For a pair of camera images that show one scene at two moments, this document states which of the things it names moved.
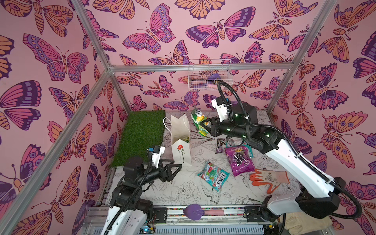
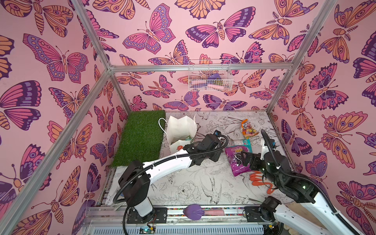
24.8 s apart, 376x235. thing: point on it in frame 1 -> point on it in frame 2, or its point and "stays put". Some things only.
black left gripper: x=166 y=176 -> x=216 y=156
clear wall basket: x=204 y=75 stays put
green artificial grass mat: x=142 y=130 stays put
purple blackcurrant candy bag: x=240 y=160 stays put
